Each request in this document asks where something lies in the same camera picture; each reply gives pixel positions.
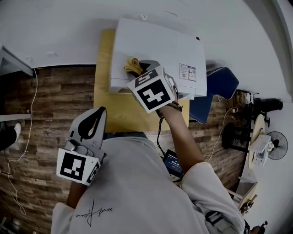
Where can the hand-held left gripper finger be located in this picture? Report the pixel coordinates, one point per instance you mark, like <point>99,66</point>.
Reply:
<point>76,128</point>
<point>101,132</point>

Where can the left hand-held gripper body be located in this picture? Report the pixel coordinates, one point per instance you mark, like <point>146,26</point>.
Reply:
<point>73,166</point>

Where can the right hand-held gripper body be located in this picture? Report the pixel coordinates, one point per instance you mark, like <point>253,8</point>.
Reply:
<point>153,96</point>

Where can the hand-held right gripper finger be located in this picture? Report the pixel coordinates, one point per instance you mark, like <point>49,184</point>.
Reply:
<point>152,64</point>

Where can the white box appliance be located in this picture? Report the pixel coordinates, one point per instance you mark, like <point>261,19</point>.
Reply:
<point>160,45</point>

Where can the yellow cloth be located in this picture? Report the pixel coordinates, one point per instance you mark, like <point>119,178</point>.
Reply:
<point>131,65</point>

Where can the person's left forearm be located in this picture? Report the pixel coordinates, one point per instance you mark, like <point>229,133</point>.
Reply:
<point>75,195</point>

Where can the person's right forearm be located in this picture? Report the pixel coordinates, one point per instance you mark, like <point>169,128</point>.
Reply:
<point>183,141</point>

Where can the small yellow wooden table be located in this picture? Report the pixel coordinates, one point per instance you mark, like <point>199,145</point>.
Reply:
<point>123,114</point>

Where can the person's white shirt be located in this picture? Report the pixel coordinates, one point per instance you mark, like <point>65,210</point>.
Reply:
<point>137,187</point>

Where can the blue chair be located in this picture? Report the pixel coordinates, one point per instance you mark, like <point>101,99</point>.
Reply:
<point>219,82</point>

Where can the black display device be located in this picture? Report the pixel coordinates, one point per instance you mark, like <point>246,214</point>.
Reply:
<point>172,163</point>

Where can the cardboard box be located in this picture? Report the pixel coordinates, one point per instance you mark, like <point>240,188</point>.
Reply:
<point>235,99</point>

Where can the white power strip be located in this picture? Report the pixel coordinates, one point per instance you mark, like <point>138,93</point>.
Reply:
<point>234,110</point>

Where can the white desk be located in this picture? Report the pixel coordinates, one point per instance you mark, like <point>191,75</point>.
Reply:
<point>11,61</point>

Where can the white router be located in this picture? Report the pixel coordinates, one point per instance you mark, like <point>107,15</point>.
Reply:
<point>251,97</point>

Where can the round table with black base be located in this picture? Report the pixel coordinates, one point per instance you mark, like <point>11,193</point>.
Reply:
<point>259,125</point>

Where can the black office chair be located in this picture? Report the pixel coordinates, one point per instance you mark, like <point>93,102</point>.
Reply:
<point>270,105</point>

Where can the white box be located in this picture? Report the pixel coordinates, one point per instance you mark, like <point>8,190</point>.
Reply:
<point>259,148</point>

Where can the black standing fan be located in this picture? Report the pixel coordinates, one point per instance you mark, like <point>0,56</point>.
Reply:
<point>278,146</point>

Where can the white wall outlet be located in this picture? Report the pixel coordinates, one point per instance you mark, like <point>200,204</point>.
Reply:
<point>52,53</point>
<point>29,58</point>

